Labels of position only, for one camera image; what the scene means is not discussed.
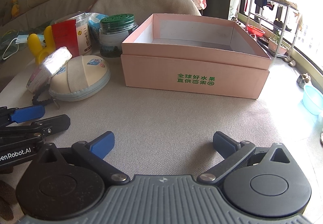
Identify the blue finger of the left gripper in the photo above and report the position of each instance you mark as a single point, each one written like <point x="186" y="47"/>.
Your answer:
<point x="19" y="115"/>
<point x="45" y="127"/>

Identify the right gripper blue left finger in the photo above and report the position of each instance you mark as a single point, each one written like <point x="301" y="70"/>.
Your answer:
<point x="91" y="155"/>

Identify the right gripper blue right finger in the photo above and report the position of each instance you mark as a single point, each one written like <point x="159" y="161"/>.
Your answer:
<point x="235" y="155"/>

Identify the tissue packet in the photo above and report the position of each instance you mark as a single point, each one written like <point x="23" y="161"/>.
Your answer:
<point x="48" y="68"/>

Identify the beige round zip pouch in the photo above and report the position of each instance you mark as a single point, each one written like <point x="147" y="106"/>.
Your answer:
<point x="80" y="78"/>

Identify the yellow rubber toy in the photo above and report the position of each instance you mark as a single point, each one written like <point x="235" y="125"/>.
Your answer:
<point x="35" y="46"/>

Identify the blue face mask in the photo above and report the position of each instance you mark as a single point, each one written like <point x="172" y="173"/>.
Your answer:
<point x="10" y="43"/>

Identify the blue mask package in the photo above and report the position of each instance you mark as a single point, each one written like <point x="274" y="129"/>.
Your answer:
<point x="94" y="24"/>

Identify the red paper packet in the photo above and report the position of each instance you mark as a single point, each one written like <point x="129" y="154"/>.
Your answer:
<point x="65" y="35"/>

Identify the light blue plastic basin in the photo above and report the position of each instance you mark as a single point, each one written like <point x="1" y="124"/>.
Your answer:
<point x="312" y="99"/>

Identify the white tea canister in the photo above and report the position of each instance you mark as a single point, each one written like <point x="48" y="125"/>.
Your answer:
<point x="83" y="35"/>

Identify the pink cardboard box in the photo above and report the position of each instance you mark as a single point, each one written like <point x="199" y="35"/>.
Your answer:
<point x="195" y="54"/>

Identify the yellow plush bird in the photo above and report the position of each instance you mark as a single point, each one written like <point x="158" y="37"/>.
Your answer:
<point x="15" y="11"/>

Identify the potted plant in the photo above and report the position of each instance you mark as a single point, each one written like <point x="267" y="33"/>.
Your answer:
<point x="273" y="43"/>

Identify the green lid glass jar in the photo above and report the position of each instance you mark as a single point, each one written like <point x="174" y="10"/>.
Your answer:
<point x="113" y="31"/>

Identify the red plastic basin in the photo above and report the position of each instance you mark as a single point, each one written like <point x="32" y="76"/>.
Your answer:
<point x="254" y="31"/>

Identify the metal shelf rack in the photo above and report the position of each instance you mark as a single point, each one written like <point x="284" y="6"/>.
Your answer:
<point x="255" y="17"/>

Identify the beige sofa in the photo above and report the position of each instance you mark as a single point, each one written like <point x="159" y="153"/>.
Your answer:
<point x="56" y="9"/>

